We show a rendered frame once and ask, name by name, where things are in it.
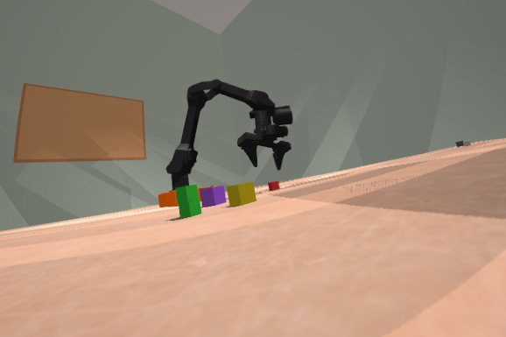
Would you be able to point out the green block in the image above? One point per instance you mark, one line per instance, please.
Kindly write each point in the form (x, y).
(186, 193)
(190, 209)

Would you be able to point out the purple block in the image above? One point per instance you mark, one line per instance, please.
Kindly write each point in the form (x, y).
(213, 196)

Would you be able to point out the olive yellow cube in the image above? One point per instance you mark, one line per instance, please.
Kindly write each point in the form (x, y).
(239, 195)

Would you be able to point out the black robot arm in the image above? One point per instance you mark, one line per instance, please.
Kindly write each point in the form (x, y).
(263, 108)

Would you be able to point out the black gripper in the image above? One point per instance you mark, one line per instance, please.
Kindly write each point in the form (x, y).
(249, 142)

